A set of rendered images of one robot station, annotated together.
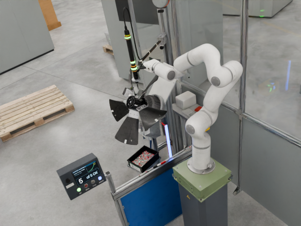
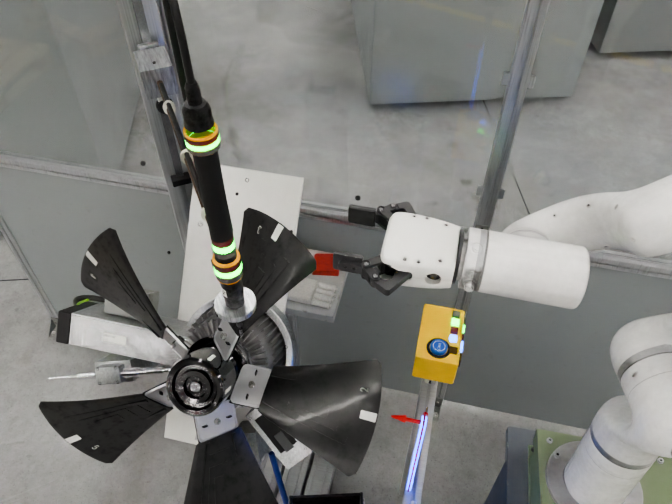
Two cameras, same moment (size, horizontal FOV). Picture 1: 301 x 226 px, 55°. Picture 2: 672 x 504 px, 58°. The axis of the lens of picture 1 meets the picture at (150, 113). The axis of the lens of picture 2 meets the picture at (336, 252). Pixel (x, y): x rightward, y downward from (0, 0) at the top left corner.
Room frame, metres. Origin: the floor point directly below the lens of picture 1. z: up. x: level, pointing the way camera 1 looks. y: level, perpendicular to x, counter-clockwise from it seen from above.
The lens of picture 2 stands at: (1.52, 0.43, 2.28)
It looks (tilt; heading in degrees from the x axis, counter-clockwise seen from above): 48 degrees down; 310
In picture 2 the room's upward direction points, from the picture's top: straight up
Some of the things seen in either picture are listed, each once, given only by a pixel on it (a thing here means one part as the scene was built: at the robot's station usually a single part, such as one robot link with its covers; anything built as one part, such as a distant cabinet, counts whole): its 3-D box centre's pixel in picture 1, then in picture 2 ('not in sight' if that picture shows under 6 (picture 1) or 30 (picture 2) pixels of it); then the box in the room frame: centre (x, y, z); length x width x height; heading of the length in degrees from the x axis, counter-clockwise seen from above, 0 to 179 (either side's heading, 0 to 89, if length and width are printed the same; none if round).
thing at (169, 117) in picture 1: (172, 138); not in sight; (2.33, -0.18, 0.58); 0.09 x 0.05 x 1.15; 27
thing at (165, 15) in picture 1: (173, 93); (195, 239); (2.69, -0.28, 0.90); 0.08 x 0.06 x 1.80; 62
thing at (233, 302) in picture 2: (131, 55); (218, 220); (2.06, 0.06, 1.65); 0.04 x 0.04 x 0.46
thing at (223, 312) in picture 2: (135, 73); (230, 283); (2.07, 0.06, 1.50); 0.09 x 0.07 x 0.10; 152
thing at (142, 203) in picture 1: (167, 197); not in sight; (1.69, -0.01, 0.45); 0.82 x 0.02 x 0.66; 117
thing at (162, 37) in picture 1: (162, 39); (155, 71); (2.61, -0.23, 1.54); 0.10 x 0.07 x 0.09; 152
